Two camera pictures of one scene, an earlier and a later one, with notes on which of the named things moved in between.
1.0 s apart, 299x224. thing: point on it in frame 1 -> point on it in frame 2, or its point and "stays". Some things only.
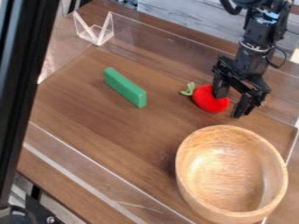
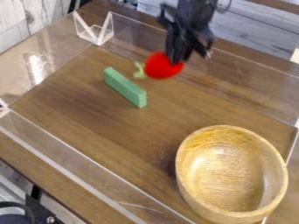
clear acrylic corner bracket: [95, 34] stays
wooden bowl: [230, 174] stays
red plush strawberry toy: [203, 95] -> [159, 67]
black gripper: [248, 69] -> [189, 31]
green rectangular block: [126, 87] stays
